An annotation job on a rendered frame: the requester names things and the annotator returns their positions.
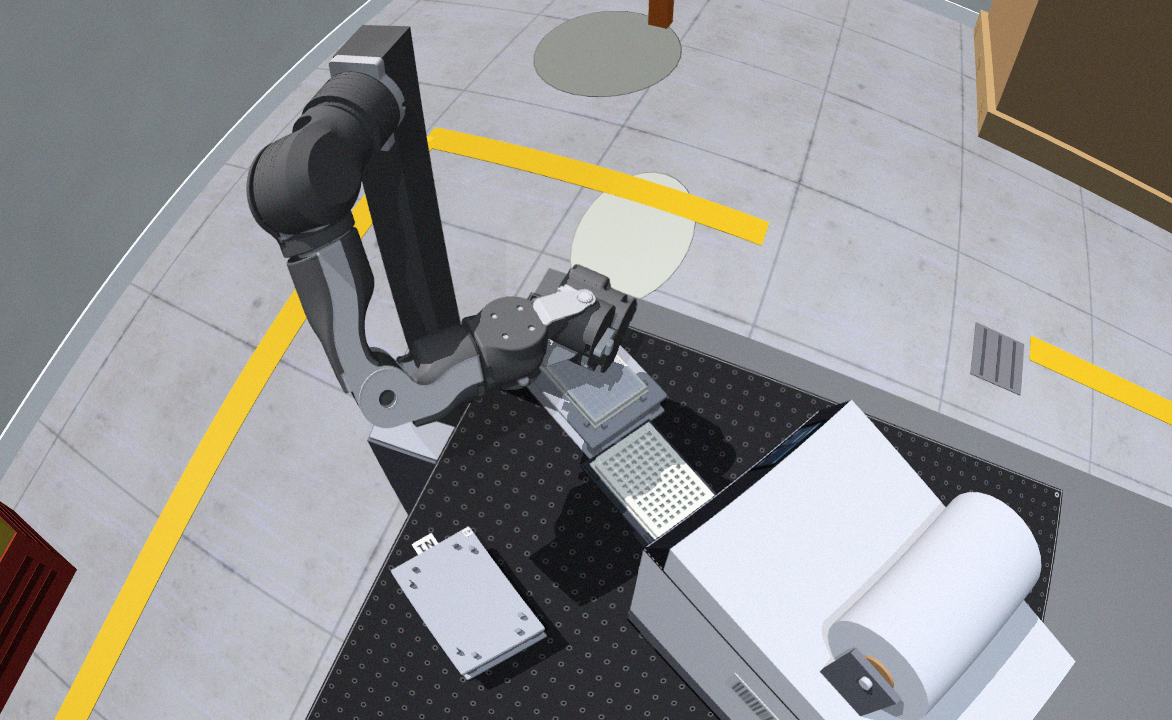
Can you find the white roll of foil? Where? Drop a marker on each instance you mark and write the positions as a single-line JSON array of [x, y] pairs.
[[930, 616]]

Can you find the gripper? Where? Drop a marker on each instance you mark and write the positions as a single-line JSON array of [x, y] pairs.
[[584, 278]]

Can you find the white label with black lettering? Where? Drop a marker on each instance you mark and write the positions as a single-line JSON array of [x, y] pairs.
[[425, 543]]

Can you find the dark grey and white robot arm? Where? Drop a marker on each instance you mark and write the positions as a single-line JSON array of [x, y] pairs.
[[312, 178]]

